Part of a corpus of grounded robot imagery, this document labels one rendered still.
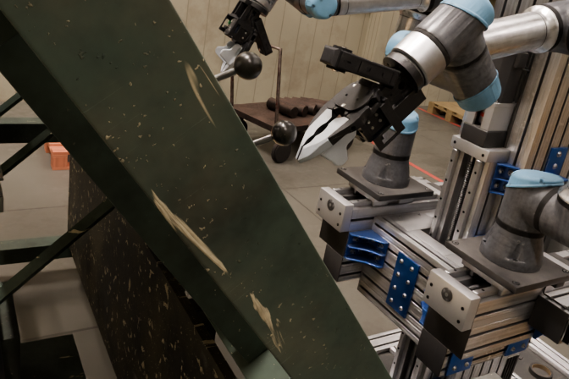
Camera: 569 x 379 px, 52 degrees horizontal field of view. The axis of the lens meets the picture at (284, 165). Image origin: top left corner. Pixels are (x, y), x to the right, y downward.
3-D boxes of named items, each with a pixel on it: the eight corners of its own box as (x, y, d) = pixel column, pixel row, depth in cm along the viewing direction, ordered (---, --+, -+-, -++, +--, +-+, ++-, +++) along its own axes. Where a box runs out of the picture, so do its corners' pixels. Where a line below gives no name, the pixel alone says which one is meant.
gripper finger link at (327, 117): (314, 182, 86) (359, 140, 87) (293, 155, 83) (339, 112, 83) (305, 174, 88) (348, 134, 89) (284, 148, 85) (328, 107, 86)
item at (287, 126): (218, 175, 86) (301, 145, 83) (206, 157, 84) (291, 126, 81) (220, 160, 89) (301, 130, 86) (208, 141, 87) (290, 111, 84)
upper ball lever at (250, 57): (178, 114, 79) (267, 79, 76) (163, 92, 77) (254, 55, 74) (181, 99, 82) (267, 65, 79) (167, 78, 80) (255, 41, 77)
